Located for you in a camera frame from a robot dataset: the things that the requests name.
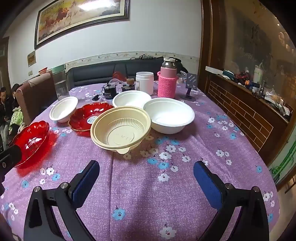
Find black leather sofa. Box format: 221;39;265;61
66;56;189;90

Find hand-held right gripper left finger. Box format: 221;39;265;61
24;160;100;241

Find small black teapot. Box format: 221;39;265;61
102;83;117;99

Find wooden display cabinet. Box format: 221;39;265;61
199;0;296;193

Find beige plastic bowl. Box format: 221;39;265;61
90;106;152;154

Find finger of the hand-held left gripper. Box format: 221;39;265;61
0;145;24;174

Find white plastic jar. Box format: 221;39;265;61
135;72;154;96

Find green bamboo wall sticker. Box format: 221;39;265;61
269;139;296;186

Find black phone stand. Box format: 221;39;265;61
180;73;198;102

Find framed landscape painting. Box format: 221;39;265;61
34;0;130;49

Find brown wooden chair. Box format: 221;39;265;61
16;71;58;127

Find red plastic bag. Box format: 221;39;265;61
112;71;127;81

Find large white bowl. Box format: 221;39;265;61
143;97;195;134

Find wooden door frame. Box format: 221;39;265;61
0;37;10;88

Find small wall calendar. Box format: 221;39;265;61
27;51;36;67

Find clear plastic bag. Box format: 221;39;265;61
177;71;189;84

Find dark clothes on sofa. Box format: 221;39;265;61
137;54;164;61

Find purple floral tablecloth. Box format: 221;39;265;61
0;82;281;241

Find white flat box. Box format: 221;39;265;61
205;66;224;75

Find bottle with pink knitted sleeve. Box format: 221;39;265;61
157;57;178;98

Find clutter on cabinet ledge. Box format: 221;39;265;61
222;65;292;122

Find red plate with gold rim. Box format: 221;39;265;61
68;102;115;136

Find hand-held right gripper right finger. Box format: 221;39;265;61
193;161;270;241

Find small white bowl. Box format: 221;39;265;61
49;96;79;123

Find red translucent bowl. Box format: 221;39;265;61
9;120;58;169

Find glass jar with green lid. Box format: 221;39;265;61
51;65;70;100

